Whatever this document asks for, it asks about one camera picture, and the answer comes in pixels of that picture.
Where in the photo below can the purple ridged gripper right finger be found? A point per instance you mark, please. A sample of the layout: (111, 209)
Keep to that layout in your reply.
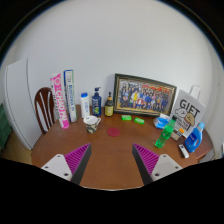
(152, 166)

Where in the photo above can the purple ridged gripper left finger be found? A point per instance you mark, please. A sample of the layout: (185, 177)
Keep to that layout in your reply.
(71, 166)

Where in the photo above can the white remote control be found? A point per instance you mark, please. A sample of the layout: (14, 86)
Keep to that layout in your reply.
(184, 151)

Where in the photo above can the green plastic bottle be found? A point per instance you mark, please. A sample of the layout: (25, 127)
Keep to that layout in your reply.
(166, 133)

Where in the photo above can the small box with orange label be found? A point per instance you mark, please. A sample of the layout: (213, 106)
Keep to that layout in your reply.
(177, 134)

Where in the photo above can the blue tissue pack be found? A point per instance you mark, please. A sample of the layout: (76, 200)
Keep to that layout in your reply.
(161, 121)

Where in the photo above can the patterned ceramic mug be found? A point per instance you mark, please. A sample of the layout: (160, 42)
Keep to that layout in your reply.
(91, 122)

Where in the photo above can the green soap bar right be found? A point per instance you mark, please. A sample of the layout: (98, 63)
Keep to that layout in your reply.
(139, 121)

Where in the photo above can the green soap bar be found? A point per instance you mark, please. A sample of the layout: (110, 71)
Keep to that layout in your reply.
(126, 117)
(139, 121)

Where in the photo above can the blue detergent bottle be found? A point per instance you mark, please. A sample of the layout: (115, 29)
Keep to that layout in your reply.
(195, 138)

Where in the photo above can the round red coaster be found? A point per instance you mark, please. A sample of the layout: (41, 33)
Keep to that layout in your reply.
(113, 132)

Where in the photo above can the green soap bar left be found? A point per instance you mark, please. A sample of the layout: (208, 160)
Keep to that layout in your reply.
(126, 117)

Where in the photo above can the white lotion bottle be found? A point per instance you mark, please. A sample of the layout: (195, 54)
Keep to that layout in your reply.
(85, 109)

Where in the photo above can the white gift paper bag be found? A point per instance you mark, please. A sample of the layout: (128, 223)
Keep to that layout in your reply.
(188, 110)

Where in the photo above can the brown wooden chair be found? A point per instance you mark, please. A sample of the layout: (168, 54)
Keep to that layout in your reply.
(44, 107)

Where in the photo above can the pink white tube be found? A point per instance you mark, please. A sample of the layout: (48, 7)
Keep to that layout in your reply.
(58, 100)

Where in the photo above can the amber pump bottle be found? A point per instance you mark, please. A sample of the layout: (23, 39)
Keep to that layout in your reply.
(109, 106)

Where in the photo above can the dark blue pump bottle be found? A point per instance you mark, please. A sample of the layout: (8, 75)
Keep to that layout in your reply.
(96, 103)

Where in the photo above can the framed group photo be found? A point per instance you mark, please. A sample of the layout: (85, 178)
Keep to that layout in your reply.
(142, 96)

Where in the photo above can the green crate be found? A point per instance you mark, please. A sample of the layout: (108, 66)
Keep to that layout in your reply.
(5, 128)

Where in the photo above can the white cabinet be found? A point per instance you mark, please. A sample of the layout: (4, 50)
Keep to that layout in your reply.
(18, 105)

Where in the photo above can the blue white shuttlecock tube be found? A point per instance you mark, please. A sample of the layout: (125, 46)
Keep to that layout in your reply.
(70, 95)

